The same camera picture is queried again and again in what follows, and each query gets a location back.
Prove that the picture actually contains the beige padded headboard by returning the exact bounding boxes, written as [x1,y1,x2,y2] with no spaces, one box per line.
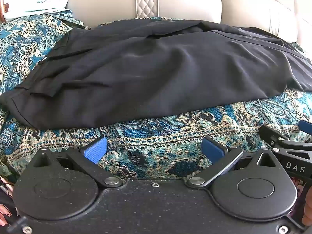
[65,0,312,52]

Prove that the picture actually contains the white crumpled cloth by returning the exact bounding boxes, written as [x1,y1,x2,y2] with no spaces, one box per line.
[4,0,69,21]

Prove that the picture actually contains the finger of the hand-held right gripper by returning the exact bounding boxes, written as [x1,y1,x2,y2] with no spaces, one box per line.
[299,120,312,136]
[259,125,312,154]

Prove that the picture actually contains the black pants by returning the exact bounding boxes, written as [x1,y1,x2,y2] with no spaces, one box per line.
[0,18,312,129]

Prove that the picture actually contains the blue paisley blanket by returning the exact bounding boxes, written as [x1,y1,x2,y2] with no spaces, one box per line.
[0,13,312,193]

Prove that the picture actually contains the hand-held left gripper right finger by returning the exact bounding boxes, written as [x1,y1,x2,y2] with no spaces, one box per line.
[186,136,285,189]

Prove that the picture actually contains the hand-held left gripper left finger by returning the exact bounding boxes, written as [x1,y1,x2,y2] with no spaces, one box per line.
[31,136,123,189]

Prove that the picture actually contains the floral patterned clothing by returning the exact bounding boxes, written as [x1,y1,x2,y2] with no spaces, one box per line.
[0,175,20,228]

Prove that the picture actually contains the person's right hand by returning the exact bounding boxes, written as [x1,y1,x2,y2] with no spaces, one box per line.
[302,187,312,225]

